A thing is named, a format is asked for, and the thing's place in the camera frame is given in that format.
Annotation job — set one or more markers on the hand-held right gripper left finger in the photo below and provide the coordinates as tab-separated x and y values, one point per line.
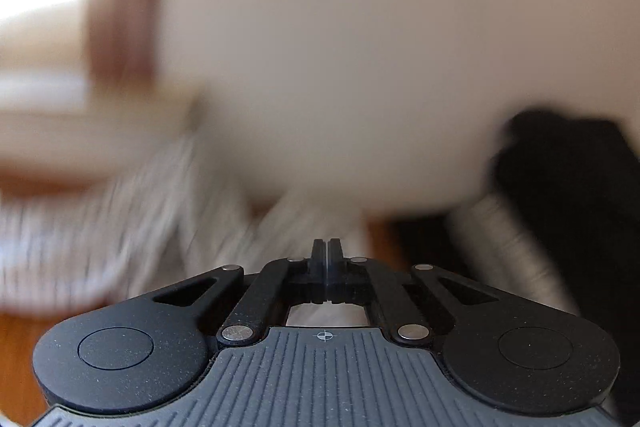
319	267

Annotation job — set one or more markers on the grey folded garment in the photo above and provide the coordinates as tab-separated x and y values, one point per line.
510	247

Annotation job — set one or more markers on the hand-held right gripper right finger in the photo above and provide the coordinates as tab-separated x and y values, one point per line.
334	267

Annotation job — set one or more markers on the white checker-print pajama pants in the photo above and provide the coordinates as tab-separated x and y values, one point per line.
125	232

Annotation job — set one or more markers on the beige windowsill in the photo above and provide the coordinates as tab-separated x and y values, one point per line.
75	122

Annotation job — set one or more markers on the black folded sweater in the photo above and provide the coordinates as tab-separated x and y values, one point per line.
575	207

